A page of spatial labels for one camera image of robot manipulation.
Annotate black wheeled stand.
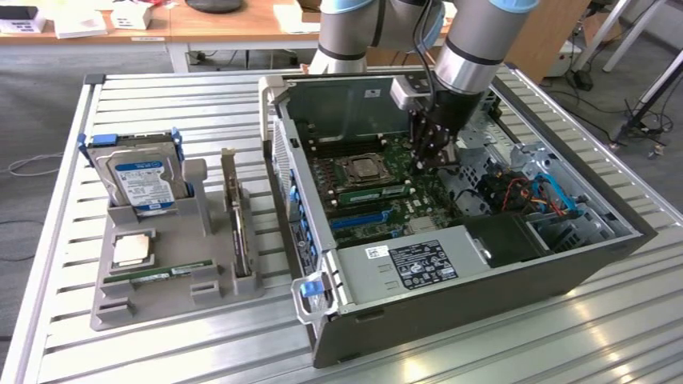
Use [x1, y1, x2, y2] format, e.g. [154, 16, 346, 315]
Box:
[606, 94, 683, 161]

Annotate silver chipset heatsink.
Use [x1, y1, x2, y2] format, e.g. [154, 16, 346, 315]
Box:
[406, 218, 445, 236]

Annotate black open PC case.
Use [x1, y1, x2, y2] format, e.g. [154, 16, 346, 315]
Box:
[257, 62, 658, 370]

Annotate black power adapter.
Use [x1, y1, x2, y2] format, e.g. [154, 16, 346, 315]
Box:
[564, 70, 596, 92]

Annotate blue SATA wire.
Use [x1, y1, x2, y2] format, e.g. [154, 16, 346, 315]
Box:
[530, 172, 584, 220]

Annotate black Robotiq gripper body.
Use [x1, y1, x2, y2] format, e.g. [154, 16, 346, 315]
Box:
[424, 88, 482, 135]

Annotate red power wires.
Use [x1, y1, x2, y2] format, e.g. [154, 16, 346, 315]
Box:
[504, 177, 541, 211]

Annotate metal disk bay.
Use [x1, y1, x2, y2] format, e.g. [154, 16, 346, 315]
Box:
[525, 211, 622, 257]

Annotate wooden desk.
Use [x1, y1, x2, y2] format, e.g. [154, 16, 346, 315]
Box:
[167, 0, 470, 75]
[0, 0, 173, 51]

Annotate green motherboard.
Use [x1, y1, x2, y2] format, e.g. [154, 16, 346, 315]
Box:
[304, 131, 466, 250]

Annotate green RAM stick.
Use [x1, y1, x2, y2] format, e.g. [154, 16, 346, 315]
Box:
[337, 182, 413, 206]
[102, 259, 214, 286]

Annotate dark bowl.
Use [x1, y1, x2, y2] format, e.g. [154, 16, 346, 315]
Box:
[183, 0, 248, 14]

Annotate perforated metal drive cage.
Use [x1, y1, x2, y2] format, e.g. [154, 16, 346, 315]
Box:
[441, 127, 534, 209]

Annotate brown cardboard box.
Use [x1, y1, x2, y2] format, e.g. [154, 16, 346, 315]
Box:
[296, 0, 325, 23]

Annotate white box device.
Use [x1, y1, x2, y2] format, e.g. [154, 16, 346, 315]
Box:
[544, 38, 576, 79]

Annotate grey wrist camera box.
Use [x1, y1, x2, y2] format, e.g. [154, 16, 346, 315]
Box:
[388, 74, 437, 112]

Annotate grey parts rack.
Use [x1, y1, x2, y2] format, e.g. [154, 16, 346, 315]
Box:
[87, 157, 266, 332]

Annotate graphics card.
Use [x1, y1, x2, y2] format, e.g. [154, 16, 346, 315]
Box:
[219, 146, 257, 280]

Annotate blue expansion slot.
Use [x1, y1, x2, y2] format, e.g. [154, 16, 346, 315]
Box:
[328, 210, 386, 230]

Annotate grey power supply unit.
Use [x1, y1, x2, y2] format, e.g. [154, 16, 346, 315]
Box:
[322, 226, 493, 316]

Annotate silver CPU chip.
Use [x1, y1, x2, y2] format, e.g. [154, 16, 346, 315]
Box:
[109, 234, 154, 268]
[354, 158, 382, 180]

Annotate white table frame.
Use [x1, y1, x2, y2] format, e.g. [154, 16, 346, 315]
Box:
[573, 0, 683, 117]

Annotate white floor cable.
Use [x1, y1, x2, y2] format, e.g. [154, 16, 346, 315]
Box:
[7, 154, 66, 178]

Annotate white carton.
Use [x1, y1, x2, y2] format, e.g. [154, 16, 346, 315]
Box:
[109, 2, 154, 31]

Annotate white paper stack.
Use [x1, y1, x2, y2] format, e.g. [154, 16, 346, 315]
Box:
[273, 3, 322, 35]

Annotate black camera cable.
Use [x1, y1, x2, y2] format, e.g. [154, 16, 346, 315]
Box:
[413, 0, 445, 98]

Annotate black and white box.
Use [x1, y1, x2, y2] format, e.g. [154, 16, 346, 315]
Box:
[0, 6, 47, 34]

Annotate white book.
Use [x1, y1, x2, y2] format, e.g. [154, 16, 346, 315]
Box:
[51, 10, 109, 40]

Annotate wooden cabinet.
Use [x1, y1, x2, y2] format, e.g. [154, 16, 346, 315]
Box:
[482, 0, 594, 83]

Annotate hard disk with blue rails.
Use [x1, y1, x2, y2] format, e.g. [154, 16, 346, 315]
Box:
[77, 126, 185, 219]

